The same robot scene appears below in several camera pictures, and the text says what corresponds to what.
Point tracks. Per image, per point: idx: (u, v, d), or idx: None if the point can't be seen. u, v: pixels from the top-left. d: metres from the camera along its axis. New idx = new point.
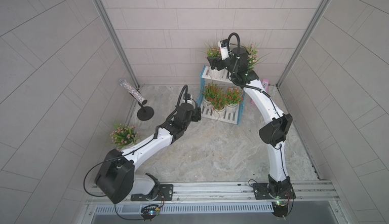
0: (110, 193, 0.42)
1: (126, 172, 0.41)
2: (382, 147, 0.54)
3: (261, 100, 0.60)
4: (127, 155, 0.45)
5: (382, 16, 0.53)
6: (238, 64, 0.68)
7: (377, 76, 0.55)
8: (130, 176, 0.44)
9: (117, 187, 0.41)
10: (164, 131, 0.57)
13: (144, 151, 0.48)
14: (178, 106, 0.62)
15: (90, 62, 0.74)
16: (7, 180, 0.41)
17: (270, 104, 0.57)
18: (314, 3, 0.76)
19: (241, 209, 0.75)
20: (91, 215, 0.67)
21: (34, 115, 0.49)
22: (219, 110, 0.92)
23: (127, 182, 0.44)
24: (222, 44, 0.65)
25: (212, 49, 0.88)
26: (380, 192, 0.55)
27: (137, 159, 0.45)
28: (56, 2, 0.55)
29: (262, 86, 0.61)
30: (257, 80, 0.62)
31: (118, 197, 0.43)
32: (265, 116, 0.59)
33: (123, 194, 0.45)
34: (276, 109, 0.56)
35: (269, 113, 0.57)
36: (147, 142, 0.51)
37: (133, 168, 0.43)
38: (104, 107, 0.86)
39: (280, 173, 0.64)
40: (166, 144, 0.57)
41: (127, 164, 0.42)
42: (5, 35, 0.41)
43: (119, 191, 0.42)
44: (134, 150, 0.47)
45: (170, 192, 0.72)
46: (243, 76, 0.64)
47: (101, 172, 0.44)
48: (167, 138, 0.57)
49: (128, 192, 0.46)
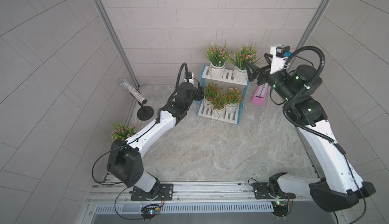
0: (123, 179, 0.44)
1: (133, 159, 0.42)
2: (381, 147, 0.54)
3: (331, 158, 0.40)
4: (131, 142, 0.45)
5: (382, 16, 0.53)
6: (302, 94, 0.42)
7: (378, 76, 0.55)
8: (139, 162, 0.45)
9: (128, 173, 0.43)
10: (167, 113, 0.56)
13: (148, 137, 0.48)
14: (177, 85, 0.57)
15: (90, 62, 0.74)
16: (7, 180, 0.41)
17: (344, 165, 0.38)
18: (314, 3, 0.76)
19: (241, 209, 0.75)
20: (91, 215, 0.67)
21: (34, 115, 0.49)
22: (219, 110, 0.92)
23: (137, 168, 0.45)
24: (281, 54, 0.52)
25: (212, 49, 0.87)
26: (380, 192, 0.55)
27: (142, 146, 0.45)
28: (55, 1, 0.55)
29: (334, 135, 0.41)
30: (324, 122, 0.42)
31: (131, 182, 0.45)
32: (333, 181, 0.41)
33: (135, 179, 0.47)
34: (353, 175, 0.38)
35: (342, 180, 0.38)
36: (150, 127, 0.50)
37: (139, 155, 0.43)
38: (104, 107, 0.86)
39: (286, 188, 0.62)
40: (169, 126, 0.57)
41: (133, 152, 0.42)
42: (5, 35, 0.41)
43: (130, 176, 0.44)
44: (138, 138, 0.47)
45: (170, 192, 0.72)
46: (304, 112, 0.42)
47: (110, 161, 0.45)
48: (171, 120, 0.56)
49: (140, 177, 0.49)
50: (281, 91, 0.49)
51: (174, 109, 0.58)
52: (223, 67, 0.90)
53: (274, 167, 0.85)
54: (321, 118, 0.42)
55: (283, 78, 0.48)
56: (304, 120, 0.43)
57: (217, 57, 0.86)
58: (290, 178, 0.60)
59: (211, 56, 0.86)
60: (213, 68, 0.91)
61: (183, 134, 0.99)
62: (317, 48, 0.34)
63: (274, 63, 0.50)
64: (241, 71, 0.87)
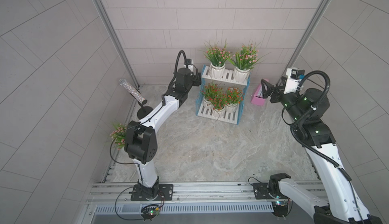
0: (142, 155, 0.49)
1: (149, 136, 0.47)
2: (381, 147, 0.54)
3: (334, 183, 0.40)
4: (144, 122, 0.50)
5: (382, 16, 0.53)
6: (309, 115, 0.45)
7: (378, 76, 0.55)
8: (154, 139, 0.50)
9: (146, 149, 0.48)
10: (170, 97, 0.62)
13: (158, 117, 0.53)
14: (177, 71, 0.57)
15: (90, 62, 0.74)
16: (7, 180, 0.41)
17: (348, 192, 0.38)
18: (314, 3, 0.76)
19: (241, 209, 0.75)
20: (91, 215, 0.67)
21: (34, 115, 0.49)
22: (219, 110, 0.92)
23: (152, 144, 0.50)
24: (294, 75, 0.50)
25: (212, 49, 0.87)
26: (380, 192, 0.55)
27: (155, 124, 0.51)
28: (55, 2, 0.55)
29: (341, 160, 0.41)
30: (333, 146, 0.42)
31: (149, 156, 0.51)
32: (336, 207, 0.40)
33: (152, 154, 0.52)
34: (358, 204, 0.37)
35: (344, 206, 0.37)
36: (158, 109, 0.56)
37: (154, 132, 0.49)
38: (104, 107, 0.86)
39: (284, 190, 0.63)
40: (173, 109, 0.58)
41: (148, 129, 0.48)
42: (5, 35, 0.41)
43: (148, 151, 0.49)
44: (150, 117, 0.52)
45: (170, 192, 0.72)
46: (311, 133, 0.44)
47: (126, 140, 0.50)
48: (174, 102, 0.61)
49: (155, 152, 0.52)
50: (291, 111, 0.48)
51: (177, 94, 0.64)
52: (223, 67, 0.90)
53: (274, 167, 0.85)
54: (329, 141, 0.43)
55: (295, 99, 0.51)
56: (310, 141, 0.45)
57: (218, 57, 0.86)
58: (295, 188, 0.58)
59: (211, 57, 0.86)
60: (213, 69, 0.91)
61: (183, 134, 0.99)
62: (324, 73, 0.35)
63: (288, 82, 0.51)
64: (241, 71, 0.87)
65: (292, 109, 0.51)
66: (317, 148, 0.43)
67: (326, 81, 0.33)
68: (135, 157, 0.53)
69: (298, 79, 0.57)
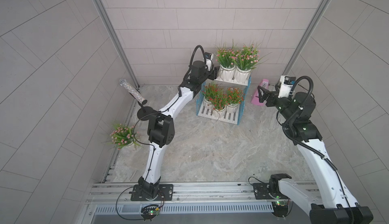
0: (161, 139, 0.58)
1: (168, 123, 0.55)
2: (381, 146, 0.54)
3: (321, 172, 0.43)
4: (164, 111, 0.58)
5: (382, 16, 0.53)
6: (298, 114, 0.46)
7: (378, 76, 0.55)
8: (173, 125, 0.59)
9: (165, 135, 0.57)
10: (186, 89, 0.68)
13: (176, 107, 0.60)
14: (191, 65, 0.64)
15: (90, 62, 0.74)
16: (7, 180, 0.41)
17: (336, 182, 0.41)
18: (314, 3, 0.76)
19: (242, 210, 0.75)
20: (91, 215, 0.67)
21: (34, 115, 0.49)
22: (220, 110, 0.93)
23: (171, 130, 0.59)
24: (287, 81, 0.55)
25: (223, 51, 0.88)
26: (380, 192, 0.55)
27: (172, 114, 0.58)
28: (56, 2, 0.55)
29: (326, 152, 0.46)
30: (318, 140, 0.48)
31: (168, 140, 0.59)
32: (326, 198, 0.42)
33: (170, 137, 0.61)
34: (345, 192, 0.39)
35: (332, 193, 0.40)
36: (175, 100, 0.63)
37: (172, 120, 0.56)
38: (104, 107, 0.86)
39: (284, 190, 0.63)
40: (189, 99, 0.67)
41: (167, 118, 0.55)
42: (5, 35, 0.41)
43: (167, 136, 0.57)
44: (168, 108, 0.59)
45: (170, 192, 0.72)
46: (300, 130, 0.50)
47: (149, 125, 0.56)
48: (189, 93, 0.67)
49: (173, 135, 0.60)
50: (284, 112, 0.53)
51: (191, 85, 0.69)
52: (233, 68, 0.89)
53: (274, 167, 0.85)
54: (316, 138, 0.48)
55: (287, 102, 0.57)
56: (299, 137, 0.50)
57: (228, 59, 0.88)
58: (293, 186, 0.58)
59: (222, 59, 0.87)
60: (224, 70, 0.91)
61: (183, 134, 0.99)
62: (310, 78, 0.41)
63: (282, 88, 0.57)
64: (241, 71, 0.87)
65: (285, 111, 0.57)
66: (305, 143, 0.48)
67: (309, 84, 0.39)
68: (155, 140, 0.61)
69: (291, 84, 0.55)
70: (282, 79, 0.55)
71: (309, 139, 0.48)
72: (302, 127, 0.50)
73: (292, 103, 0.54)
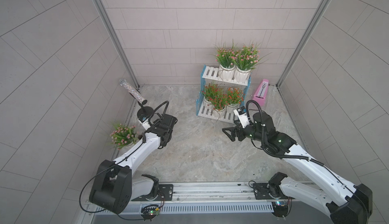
0: (112, 204, 0.41)
1: (124, 177, 0.41)
2: (382, 146, 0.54)
3: (316, 173, 0.46)
4: (121, 162, 0.44)
5: (382, 16, 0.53)
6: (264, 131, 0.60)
7: (378, 76, 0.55)
8: (129, 180, 0.43)
9: (117, 196, 0.41)
10: (151, 135, 0.58)
13: (136, 155, 0.48)
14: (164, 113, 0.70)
15: (90, 62, 0.74)
16: (7, 180, 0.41)
17: (330, 176, 0.44)
18: (314, 3, 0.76)
19: (241, 209, 0.75)
20: (91, 215, 0.67)
21: (34, 115, 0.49)
22: (220, 110, 0.93)
23: (126, 189, 0.43)
24: (240, 111, 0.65)
25: (223, 51, 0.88)
26: (380, 192, 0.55)
27: (131, 164, 0.45)
28: (56, 2, 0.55)
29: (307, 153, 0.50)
30: (295, 145, 0.52)
31: (120, 206, 0.42)
32: (333, 195, 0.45)
33: (124, 202, 0.44)
34: (342, 182, 0.42)
35: (335, 189, 0.43)
36: (137, 148, 0.51)
37: (130, 172, 0.43)
38: (104, 107, 0.86)
39: (289, 192, 0.62)
40: (153, 146, 0.57)
41: (123, 170, 0.42)
42: (5, 35, 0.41)
43: (119, 198, 0.41)
44: (126, 157, 0.46)
45: (170, 192, 0.72)
46: (277, 144, 0.54)
47: (94, 187, 0.42)
48: (154, 139, 0.57)
49: (128, 200, 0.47)
50: (256, 137, 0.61)
51: (157, 132, 0.61)
52: (233, 68, 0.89)
53: (274, 167, 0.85)
54: (293, 144, 0.53)
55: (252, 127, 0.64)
56: (281, 151, 0.54)
57: (228, 59, 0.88)
58: (298, 189, 0.58)
59: (222, 59, 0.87)
60: (224, 70, 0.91)
61: (183, 134, 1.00)
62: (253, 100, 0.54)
63: (241, 119, 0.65)
64: (241, 71, 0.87)
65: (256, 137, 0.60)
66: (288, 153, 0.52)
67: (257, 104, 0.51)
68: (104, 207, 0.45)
69: (244, 112, 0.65)
70: (235, 111, 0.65)
71: (289, 149, 0.51)
72: (278, 140, 0.54)
73: (256, 125, 0.63)
